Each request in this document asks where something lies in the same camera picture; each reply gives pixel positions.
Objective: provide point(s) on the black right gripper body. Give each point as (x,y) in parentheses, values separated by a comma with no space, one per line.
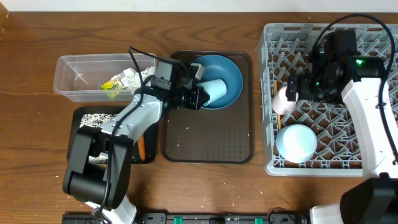
(313,88)

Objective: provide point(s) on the spilled rice grains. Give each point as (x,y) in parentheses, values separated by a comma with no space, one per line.
(95,120)

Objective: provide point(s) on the light blue bowl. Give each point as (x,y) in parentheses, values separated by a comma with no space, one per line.
(296,143)

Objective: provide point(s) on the orange carrot piece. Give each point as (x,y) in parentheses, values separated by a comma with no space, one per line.
(141,148)

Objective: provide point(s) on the light blue cup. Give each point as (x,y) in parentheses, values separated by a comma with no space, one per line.
(216,89)

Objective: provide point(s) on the pink cup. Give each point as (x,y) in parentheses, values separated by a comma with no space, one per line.
(280,103)

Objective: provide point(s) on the grey dishwasher rack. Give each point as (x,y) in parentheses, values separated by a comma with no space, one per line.
(283,51)

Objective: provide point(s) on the yellow foil snack wrapper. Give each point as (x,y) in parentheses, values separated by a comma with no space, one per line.
(112,87)

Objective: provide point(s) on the black tray bin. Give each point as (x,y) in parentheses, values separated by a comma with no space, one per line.
(150,135)

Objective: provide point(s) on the clear plastic bin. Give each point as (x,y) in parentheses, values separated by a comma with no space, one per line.
(79,77)

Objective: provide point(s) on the brown serving tray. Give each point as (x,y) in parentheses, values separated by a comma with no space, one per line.
(213,136)

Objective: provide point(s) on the wooden chopstick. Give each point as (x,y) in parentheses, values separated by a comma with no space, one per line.
(278,115)

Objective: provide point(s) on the dark blue plate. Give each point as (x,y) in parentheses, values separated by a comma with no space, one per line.
(218,67)

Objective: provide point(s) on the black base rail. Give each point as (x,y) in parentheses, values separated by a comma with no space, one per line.
(274,217)

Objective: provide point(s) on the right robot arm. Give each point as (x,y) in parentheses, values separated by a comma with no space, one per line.
(366,96)

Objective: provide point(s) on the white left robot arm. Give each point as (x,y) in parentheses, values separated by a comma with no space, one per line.
(104,186)

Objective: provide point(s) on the white tissue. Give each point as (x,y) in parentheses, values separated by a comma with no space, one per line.
(130,79)

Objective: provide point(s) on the white napkin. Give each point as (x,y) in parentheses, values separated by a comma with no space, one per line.
(147,75)

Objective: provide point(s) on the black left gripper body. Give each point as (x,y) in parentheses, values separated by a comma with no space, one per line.
(187,97)

